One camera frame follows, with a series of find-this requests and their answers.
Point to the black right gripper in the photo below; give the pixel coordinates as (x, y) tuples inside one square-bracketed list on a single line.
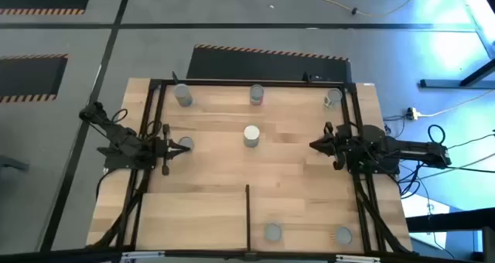
[(342, 145)]

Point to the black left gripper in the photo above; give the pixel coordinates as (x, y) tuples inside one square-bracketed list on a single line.
[(165, 154)]

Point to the white red label can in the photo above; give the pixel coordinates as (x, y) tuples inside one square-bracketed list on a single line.
[(333, 96)]

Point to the white blue yellow label can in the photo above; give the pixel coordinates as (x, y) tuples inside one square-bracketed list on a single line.
[(251, 135)]

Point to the grey lid tin can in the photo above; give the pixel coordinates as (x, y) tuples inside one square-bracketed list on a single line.
[(343, 235)]

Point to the orange green label can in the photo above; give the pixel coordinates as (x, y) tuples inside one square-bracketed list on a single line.
[(273, 232)]

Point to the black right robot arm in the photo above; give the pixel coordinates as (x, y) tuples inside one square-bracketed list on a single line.
[(410, 149)]

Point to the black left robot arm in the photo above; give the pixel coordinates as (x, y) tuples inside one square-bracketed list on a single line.
[(123, 139)]

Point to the white power strip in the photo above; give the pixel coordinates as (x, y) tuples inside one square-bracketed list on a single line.
[(413, 113)]

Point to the grey metal bar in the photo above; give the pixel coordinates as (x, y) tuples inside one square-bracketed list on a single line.
[(11, 163)]

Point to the black aluminium table frame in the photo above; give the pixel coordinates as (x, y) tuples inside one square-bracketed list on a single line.
[(251, 82)]

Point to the black shelf divider frame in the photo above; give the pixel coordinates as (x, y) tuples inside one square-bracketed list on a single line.
[(248, 216)]

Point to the silver metal bracket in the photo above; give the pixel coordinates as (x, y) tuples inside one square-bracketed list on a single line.
[(356, 258), (141, 256)]

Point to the metal desk frame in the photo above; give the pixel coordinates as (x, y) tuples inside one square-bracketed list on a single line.
[(444, 84)]

